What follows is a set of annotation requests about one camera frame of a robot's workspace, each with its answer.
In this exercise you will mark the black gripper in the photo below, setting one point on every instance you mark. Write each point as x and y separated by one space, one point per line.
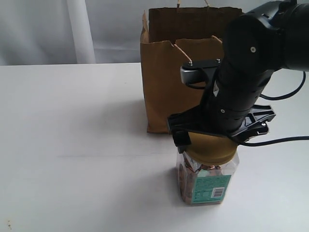
227 109

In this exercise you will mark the plastic jar with yellow lid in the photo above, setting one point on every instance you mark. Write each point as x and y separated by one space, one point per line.
205 168

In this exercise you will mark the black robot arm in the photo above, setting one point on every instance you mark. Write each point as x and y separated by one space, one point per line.
269 38

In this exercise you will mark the brown paper bag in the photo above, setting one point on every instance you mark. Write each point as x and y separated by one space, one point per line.
169 38

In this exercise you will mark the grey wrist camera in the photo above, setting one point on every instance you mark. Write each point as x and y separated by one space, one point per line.
199 74

